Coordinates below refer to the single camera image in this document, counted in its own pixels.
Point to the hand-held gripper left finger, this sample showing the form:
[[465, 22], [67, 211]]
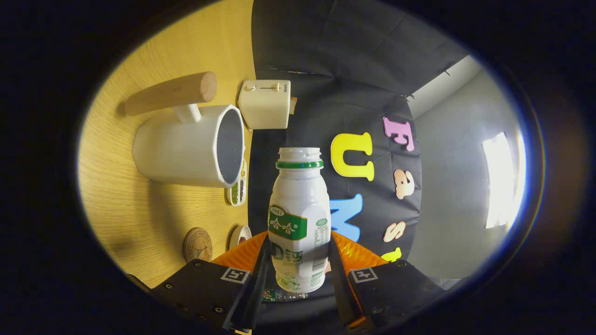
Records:
[[253, 298]]

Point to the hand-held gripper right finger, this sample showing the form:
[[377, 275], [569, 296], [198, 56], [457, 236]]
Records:
[[340, 288]]

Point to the round wooden coaster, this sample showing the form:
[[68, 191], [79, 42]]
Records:
[[197, 245]]

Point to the white juice bottle green label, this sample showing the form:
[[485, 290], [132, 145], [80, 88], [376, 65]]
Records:
[[298, 200]]

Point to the clear plastic water bottle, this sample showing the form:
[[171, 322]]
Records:
[[279, 295]]

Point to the round white plate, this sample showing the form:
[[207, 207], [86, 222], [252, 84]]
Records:
[[234, 235]]

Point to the white divided dish with beans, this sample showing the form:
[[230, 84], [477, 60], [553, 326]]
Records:
[[235, 190]]

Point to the wooden table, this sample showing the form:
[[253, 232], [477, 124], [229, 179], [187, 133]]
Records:
[[116, 209]]

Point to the bread slice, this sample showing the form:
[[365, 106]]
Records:
[[293, 105]]

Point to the cream toaster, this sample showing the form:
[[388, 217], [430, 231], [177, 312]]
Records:
[[265, 107]]

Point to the ceiling light panel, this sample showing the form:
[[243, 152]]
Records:
[[500, 179]]

